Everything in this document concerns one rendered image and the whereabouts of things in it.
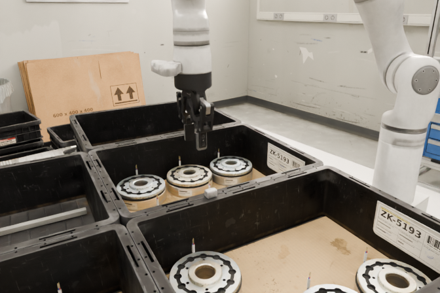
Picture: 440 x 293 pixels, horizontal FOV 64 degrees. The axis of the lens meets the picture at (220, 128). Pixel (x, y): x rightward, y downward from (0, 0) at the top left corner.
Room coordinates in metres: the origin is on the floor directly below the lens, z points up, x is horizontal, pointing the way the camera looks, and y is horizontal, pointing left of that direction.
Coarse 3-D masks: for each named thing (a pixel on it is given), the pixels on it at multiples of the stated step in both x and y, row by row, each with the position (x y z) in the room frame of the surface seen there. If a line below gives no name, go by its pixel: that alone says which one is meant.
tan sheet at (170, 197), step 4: (256, 172) 0.80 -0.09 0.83; (256, 176) 0.77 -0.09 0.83; (260, 176) 0.77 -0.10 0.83; (264, 176) 0.77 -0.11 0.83; (164, 180) 0.75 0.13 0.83; (216, 184) 0.73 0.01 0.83; (216, 188) 0.71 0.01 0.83; (168, 192) 0.69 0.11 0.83; (168, 196) 0.68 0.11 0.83; (172, 196) 0.68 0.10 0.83; (176, 196) 0.68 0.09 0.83; (168, 200) 0.66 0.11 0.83; (172, 200) 0.66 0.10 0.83; (176, 200) 0.66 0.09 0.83; (160, 204) 0.64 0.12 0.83
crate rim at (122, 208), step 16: (224, 128) 0.84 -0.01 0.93; (256, 128) 0.84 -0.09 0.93; (128, 144) 0.73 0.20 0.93; (144, 144) 0.74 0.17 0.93; (288, 144) 0.73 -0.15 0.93; (96, 160) 0.65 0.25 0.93; (320, 160) 0.64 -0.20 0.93; (272, 176) 0.57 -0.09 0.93; (112, 192) 0.52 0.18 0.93; (224, 192) 0.52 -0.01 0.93; (160, 208) 0.47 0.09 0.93
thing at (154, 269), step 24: (312, 168) 0.61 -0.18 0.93; (336, 168) 0.61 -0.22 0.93; (240, 192) 0.52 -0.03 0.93; (384, 192) 0.52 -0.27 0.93; (144, 216) 0.44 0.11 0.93; (168, 216) 0.45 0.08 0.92; (432, 216) 0.45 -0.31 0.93; (144, 240) 0.39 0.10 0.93; (168, 288) 0.31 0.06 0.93; (432, 288) 0.31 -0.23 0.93
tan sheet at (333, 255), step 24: (264, 240) 0.52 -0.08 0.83; (288, 240) 0.52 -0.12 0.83; (312, 240) 0.52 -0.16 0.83; (336, 240) 0.52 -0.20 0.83; (360, 240) 0.52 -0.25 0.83; (240, 264) 0.46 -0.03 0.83; (264, 264) 0.46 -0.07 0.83; (288, 264) 0.46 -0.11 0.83; (312, 264) 0.46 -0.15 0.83; (336, 264) 0.46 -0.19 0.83; (360, 264) 0.46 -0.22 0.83; (264, 288) 0.41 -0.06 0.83; (288, 288) 0.41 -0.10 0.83
